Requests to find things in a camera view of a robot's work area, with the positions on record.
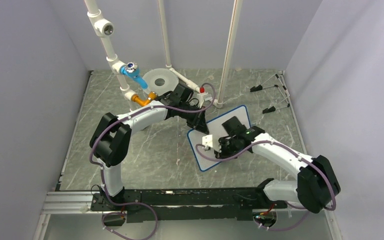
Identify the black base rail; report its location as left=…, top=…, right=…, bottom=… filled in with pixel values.
left=90, top=187, right=287, bottom=223

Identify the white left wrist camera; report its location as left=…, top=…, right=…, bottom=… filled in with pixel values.
left=196, top=87, right=213, bottom=108

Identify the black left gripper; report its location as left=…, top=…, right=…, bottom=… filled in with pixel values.
left=178, top=102, right=209, bottom=135

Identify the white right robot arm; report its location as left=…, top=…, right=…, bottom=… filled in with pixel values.
left=212, top=116, right=341, bottom=214

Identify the white PVC pipe frame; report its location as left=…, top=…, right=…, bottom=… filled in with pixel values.
left=84, top=0, right=243, bottom=109

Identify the orange brass faucet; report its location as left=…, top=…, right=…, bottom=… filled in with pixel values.
left=130, top=91, right=158, bottom=107

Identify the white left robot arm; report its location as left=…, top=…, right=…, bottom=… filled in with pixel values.
left=89, top=83, right=209, bottom=210

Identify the blue faucet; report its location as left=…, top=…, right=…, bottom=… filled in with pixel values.
left=119, top=61, right=148, bottom=90

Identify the blue framed whiteboard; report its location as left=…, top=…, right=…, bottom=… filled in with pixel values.
left=186, top=104, right=252, bottom=173

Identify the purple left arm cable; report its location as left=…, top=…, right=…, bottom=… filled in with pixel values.
left=89, top=82, right=217, bottom=240

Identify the clear round plate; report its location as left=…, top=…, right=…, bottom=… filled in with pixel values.
left=142, top=68, right=179, bottom=96

